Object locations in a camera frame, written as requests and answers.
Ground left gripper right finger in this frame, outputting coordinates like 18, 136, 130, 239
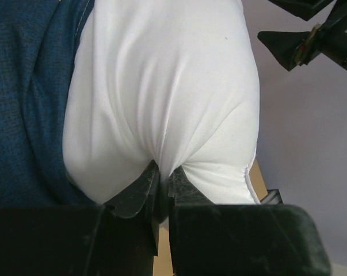
168, 168, 331, 276

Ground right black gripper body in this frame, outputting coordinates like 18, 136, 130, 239
257, 1, 347, 71

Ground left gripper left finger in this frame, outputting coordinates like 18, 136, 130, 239
0, 162, 159, 275

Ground white pillow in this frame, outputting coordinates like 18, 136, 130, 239
63, 1, 260, 204

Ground blue pillowcase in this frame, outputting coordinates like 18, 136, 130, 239
0, 1, 94, 206

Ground aluminium back frame rail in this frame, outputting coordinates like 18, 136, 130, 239
260, 189, 283, 205

